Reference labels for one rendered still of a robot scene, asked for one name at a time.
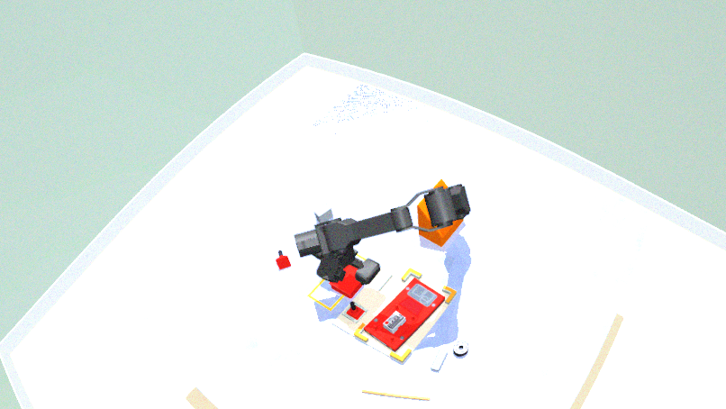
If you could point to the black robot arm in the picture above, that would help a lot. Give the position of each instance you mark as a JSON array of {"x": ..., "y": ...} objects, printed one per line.
[{"x": 336, "y": 237}]

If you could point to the white cube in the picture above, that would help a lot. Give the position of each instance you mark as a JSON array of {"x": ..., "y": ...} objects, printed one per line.
[{"x": 323, "y": 213}]

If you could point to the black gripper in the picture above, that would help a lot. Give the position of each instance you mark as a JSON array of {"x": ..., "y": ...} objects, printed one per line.
[{"x": 366, "y": 270}]

